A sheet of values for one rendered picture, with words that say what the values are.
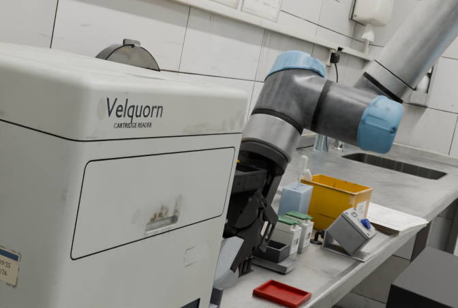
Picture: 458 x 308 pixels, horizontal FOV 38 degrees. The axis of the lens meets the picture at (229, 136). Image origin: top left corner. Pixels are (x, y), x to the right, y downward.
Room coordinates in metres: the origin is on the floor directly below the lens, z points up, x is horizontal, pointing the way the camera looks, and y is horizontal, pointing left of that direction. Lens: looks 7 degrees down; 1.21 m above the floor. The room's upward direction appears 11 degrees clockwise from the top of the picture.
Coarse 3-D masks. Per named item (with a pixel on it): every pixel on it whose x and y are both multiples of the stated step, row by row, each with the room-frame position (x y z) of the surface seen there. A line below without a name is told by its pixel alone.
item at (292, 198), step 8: (296, 184) 1.34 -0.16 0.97; (304, 184) 1.35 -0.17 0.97; (288, 192) 1.26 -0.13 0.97; (296, 192) 1.26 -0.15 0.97; (304, 192) 1.27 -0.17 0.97; (280, 200) 1.27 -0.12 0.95; (288, 200) 1.26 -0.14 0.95; (296, 200) 1.26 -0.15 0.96; (304, 200) 1.29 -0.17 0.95; (280, 208) 1.27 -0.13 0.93; (288, 208) 1.26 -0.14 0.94; (296, 208) 1.26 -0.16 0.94; (304, 208) 1.30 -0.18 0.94
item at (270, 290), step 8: (272, 280) 0.98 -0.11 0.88; (256, 288) 0.93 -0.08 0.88; (264, 288) 0.96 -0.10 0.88; (272, 288) 0.96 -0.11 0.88; (280, 288) 0.97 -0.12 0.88; (288, 288) 0.97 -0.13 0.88; (296, 288) 0.97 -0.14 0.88; (264, 296) 0.92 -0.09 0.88; (272, 296) 0.91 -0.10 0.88; (280, 296) 0.93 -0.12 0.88; (288, 296) 0.94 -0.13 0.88; (296, 296) 0.95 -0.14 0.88; (304, 296) 0.94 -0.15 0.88; (280, 304) 0.91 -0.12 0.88; (288, 304) 0.90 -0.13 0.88; (296, 304) 0.90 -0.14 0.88
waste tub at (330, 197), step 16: (304, 176) 1.45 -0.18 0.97; (320, 176) 1.53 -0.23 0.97; (320, 192) 1.39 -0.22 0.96; (336, 192) 1.38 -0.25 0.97; (352, 192) 1.49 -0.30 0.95; (368, 192) 1.45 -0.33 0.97; (320, 208) 1.39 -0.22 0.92; (336, 208) 1.37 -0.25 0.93; (368, 208) 1.47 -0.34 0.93; (320, 224) 1.39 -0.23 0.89
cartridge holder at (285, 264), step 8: (264, 240) 1.11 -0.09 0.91; (272, 240) 1.11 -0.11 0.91; (256, 248) 1.07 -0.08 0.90; (272, 248) 1.06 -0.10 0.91; (280, 248) 1.10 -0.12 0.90; (288, 248) 1.10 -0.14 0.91; (256, 256) 1.07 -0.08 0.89; (264, 256) 1.06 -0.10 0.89; (272, 256) 1.06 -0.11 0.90; (280, 256) 1.06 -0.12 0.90; (264, 264) 1.06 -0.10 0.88; (272, 264) 1.05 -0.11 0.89; (280, 264) 1.05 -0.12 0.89; (288, 264) 1.06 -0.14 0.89; (280, 272) 1.05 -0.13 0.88
